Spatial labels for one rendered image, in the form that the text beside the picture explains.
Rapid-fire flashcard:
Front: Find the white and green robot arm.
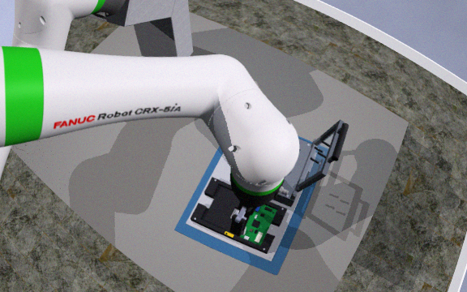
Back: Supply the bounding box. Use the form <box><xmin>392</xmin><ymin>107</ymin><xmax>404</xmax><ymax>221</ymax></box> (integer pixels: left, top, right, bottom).
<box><xmin>0</xmin><ymin>0</ymin><xmax>299</xmax><ymax>205</ymax></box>

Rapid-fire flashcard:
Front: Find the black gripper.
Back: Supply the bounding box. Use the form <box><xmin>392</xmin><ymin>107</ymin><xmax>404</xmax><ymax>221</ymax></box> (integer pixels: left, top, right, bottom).
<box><xmin>230</xmin><ymin>200</ymin><xmax>264</xmax><ymax>237</ymax></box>

